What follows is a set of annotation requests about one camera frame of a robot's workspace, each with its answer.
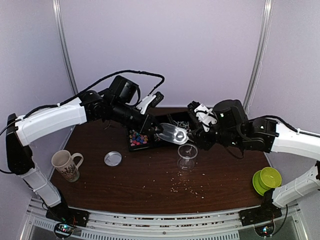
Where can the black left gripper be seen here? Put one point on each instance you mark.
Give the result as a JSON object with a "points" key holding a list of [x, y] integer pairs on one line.
{"points": [[145, 125]]}

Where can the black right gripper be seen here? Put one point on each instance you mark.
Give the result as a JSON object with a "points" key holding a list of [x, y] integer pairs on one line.
{"points": [[200, 140]]}

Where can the silver metal scoop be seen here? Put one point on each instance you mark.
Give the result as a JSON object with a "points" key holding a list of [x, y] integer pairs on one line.
{"points": [[174, 134]]}

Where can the black three-compartment candy tray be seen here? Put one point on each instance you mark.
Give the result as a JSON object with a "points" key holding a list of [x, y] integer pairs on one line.
{"points": [[137, 141]]}

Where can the clear plastic jar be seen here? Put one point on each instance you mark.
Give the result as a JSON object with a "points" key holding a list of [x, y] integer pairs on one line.
{"points": [[187, 154]]}

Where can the silver metal jar lid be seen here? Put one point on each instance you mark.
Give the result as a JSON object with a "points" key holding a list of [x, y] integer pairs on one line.
{"points": [[113, 158]]}

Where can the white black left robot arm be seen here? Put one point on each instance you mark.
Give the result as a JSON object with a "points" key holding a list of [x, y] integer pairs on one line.
{"points": [[112, 103]]}

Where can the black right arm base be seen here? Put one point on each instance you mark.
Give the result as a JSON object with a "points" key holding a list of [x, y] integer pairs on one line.
{"points": [[262, 217]]}

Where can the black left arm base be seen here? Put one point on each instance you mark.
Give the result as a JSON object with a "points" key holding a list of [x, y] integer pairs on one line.
{"points": [[68, 218]]}

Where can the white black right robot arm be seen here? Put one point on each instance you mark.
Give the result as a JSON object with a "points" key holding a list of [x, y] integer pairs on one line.
{"points": [[228, 125]]}

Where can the green bowl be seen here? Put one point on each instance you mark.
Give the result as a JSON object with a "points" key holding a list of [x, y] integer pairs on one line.
{"points": [[270, 178]]}

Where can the green saucer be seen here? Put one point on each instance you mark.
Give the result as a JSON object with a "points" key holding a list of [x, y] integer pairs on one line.
{"points": [[257, 185]]}

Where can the beige patterned ceramic mug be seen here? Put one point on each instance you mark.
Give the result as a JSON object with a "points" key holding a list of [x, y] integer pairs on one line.
{"points": [[67, 164]]}

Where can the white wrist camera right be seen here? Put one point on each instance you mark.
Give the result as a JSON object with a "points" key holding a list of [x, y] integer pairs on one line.
{"points": [[202, 115]]}

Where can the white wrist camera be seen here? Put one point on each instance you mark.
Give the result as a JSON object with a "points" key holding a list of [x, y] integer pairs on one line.
{"points": [[202, 115], [150, 101]]}

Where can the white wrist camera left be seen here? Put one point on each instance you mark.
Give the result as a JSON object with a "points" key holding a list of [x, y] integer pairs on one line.
{"points": [[150, 101]]}

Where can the aluminium corner post right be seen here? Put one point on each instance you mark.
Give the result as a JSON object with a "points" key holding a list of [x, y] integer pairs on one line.
{"points": [[261, 48]]}

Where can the aluminium corner post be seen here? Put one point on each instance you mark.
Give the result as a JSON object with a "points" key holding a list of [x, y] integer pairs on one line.
{"points": [[63, 42], [261, 48]]}

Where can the aluminium corner post left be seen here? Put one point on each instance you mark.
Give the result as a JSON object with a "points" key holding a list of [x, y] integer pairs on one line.
{"points": [[63, 42]]}

